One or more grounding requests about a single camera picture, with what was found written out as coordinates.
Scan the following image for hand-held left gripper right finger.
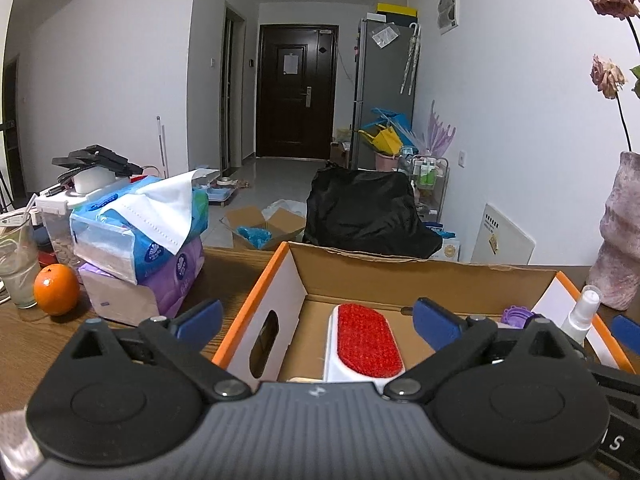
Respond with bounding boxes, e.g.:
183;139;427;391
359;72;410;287
382;297;586;403

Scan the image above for black foldable stand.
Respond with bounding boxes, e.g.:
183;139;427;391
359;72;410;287
51;144;143;196

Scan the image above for purple tissue pack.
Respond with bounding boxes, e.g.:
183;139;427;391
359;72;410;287
79;237;206;323

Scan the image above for clear plastic bag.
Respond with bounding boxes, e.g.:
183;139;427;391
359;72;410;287
370;25;401;50

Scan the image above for white board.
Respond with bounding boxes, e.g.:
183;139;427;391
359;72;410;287
470;202;536;264

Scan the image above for interior doorway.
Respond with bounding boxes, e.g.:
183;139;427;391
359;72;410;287
220;2;248;171

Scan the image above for clear drinking glass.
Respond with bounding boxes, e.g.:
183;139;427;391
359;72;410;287
0;210;41;309

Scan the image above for orange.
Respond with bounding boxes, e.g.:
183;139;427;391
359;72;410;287
33;263;81;317

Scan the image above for dark entrance door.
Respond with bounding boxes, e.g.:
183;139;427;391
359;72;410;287
256;24;340;161

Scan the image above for blue pet tray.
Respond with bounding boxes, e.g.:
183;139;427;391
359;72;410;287
197;166;236;206

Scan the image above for purple wings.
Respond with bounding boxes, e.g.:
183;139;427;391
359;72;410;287
417;100;458;156

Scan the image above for brown cardboard box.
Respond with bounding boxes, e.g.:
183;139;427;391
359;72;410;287
220;205;307;251

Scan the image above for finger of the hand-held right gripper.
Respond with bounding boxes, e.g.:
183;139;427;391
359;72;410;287
586;362;640;402
612;312;640;361

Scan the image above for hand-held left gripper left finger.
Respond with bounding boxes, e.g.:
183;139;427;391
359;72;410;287
60;298;251;403

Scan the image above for grey refrigerator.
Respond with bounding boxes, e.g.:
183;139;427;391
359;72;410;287
352;17;421;171

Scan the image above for yellow box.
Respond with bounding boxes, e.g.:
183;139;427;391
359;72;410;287
376;3;418;18

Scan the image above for red and white lint brush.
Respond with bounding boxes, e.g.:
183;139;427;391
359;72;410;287
322;303;407;393

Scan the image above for metal trolley with bottles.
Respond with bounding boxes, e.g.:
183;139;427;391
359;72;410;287
402;152;449;221

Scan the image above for clear food container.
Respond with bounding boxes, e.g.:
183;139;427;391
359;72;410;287
35;187;101;271

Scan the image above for blue and yellow toys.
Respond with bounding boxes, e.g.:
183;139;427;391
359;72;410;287
357;106;416;156

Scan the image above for blue tissue pack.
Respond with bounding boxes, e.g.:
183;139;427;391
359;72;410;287
69;169;210;285

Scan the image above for black bag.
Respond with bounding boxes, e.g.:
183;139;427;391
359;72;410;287
302;167;443;261

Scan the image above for purple ribbed cap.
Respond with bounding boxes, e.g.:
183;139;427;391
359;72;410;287
501;306;537;330

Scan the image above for red cardboard box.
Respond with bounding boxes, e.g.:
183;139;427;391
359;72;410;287
212;241;637;386

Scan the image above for hanging folded umbrella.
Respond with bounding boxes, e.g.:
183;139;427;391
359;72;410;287
400;22;422;96

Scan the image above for green spray bottle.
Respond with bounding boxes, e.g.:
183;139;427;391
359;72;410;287
560;285;601;346

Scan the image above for pink stone vase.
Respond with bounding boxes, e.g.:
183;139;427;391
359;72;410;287
586;151;640;311

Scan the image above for mop stick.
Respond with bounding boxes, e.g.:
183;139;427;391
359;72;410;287
156;116;168;178

